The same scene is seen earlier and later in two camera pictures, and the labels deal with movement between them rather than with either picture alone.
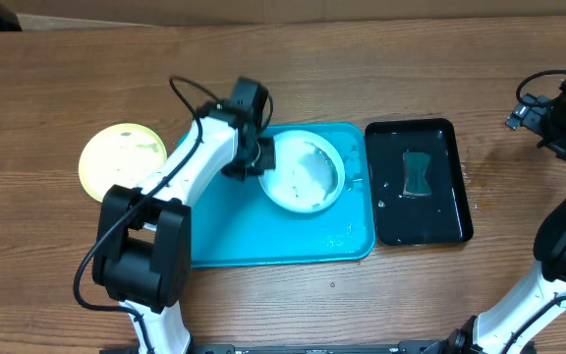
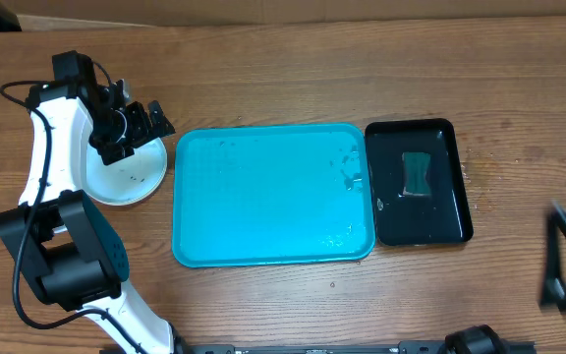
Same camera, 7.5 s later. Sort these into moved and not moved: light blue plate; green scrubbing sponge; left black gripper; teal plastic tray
Moved: light blue plate; left black gripper
Not moved: green scrubbing sponge; teal plastic tray
